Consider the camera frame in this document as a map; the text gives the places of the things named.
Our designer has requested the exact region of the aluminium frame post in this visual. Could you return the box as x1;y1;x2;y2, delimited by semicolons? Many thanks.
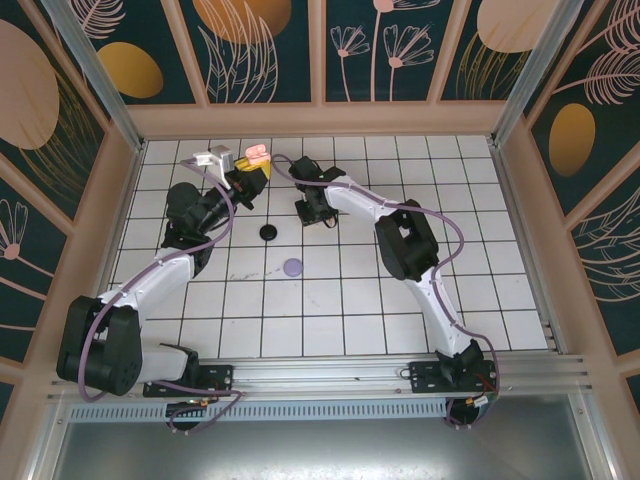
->
39;0;147;154
491;0;576;147

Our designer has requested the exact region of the grey metal sheet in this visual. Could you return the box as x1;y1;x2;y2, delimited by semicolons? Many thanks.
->
29;419;616;480

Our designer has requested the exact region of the green circuit board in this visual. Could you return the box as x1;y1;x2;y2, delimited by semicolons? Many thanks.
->
469;391;501;416

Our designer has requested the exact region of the slotted grey cable duct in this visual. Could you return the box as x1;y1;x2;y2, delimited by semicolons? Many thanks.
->
67;402;451;422

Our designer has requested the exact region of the aluminium side rail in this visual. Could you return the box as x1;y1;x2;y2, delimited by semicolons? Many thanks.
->
492;142;569;357

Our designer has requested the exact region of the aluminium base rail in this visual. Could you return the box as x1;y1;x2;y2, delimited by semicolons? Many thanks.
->
47;353;596;401

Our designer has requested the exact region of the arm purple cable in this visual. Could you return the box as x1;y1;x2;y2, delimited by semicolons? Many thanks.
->
78;158;245;435
270;153;501;430

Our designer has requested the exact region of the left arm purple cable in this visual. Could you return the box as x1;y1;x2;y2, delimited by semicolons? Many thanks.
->
78;158;245;435

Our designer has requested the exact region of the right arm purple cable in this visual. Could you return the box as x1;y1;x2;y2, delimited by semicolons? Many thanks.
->
270;153;501;430

